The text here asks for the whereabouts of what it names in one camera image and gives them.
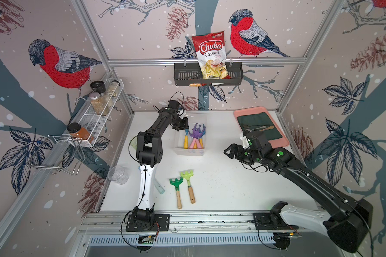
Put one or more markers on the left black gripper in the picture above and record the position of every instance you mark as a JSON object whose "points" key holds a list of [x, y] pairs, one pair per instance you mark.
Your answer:
{"points": [[184, 126]]}

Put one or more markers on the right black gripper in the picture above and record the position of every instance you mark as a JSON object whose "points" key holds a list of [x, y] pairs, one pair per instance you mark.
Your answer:
{"points": [[232, 147]]}

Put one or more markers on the purple fork pink handle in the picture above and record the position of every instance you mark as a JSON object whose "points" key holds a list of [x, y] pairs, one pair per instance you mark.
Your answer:
{"points": [[192, 135], [196, 133]]}

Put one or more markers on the blue fork rake yellow handle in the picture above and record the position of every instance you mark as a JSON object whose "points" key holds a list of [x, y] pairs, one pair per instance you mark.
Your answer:
{"points": [[186, 144]]}

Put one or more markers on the lime green rake wooden handle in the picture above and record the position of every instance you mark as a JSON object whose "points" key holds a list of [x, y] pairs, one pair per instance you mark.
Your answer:
{"points": [[187, 175]]}

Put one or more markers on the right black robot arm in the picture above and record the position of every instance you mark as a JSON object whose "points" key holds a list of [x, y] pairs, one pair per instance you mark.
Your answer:
{"points": [[350, 219]]}

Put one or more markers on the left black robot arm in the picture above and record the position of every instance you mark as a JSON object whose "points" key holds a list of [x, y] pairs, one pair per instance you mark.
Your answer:
{"points": [[149, 153]]}

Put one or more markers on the clear plastic storage box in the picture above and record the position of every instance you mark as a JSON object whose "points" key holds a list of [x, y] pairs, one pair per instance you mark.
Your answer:
{"points": [[193, 118]]}

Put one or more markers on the metal spoon on cloth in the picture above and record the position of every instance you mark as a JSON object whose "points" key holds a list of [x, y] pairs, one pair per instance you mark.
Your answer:
{"points": [[261, 128]]}

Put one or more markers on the dark green cloth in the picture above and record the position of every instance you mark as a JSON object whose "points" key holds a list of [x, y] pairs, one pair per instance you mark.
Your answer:
{"points": [[257, 120]]}

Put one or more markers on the pink tray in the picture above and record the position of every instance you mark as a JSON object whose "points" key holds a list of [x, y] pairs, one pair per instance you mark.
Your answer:
{"points": [[282, 142]]}

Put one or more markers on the green plastic cup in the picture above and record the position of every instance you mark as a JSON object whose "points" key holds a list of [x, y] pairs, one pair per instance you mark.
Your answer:
{"points": [[133, 143]]}

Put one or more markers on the pale spice jar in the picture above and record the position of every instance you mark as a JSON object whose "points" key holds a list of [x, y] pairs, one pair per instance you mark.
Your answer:
{"points": [[113, 88]]}

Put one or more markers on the clear glass cup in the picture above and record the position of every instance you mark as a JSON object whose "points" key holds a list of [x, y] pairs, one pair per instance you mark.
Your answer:
{"points": [[118, 174]]}

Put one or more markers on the beige spice jar silver lid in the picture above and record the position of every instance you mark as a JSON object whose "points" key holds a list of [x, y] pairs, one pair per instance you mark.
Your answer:
{"points": [[99, 104]]}

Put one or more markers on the Chuba cassava chips bag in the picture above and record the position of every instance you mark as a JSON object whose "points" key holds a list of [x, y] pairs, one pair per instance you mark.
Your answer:
{"points": [[211, 55]]}

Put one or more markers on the orange spice jar black lid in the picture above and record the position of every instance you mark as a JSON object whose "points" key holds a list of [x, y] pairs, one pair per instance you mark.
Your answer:
{"points": [[77, 131]]}

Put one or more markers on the black wall basket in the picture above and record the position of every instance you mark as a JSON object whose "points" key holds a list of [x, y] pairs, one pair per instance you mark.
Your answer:
{"points": [[191, 74]]}

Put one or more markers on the dark green rake wooden handle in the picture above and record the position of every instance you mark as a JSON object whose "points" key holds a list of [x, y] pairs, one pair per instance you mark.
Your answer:
{"points": [[176, 183]]}

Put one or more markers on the light blue fork pale handle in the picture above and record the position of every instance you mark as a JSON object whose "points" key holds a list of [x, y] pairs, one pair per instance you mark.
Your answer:
{"points": [[159, 187]]}

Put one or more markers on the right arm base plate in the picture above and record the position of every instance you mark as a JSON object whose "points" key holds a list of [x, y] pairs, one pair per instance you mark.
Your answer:
{"points": [[271, 220]]}

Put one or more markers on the white wire shelf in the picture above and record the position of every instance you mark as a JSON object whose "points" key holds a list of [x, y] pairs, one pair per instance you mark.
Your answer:
{"points": [[94, 123]]}

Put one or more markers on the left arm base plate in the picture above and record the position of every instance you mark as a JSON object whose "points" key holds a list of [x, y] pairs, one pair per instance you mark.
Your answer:
{"points": [[141, 220]]}

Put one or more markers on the wire hook rack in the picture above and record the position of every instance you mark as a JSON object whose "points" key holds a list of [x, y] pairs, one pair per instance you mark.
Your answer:
{"points": [[67, 154]]}

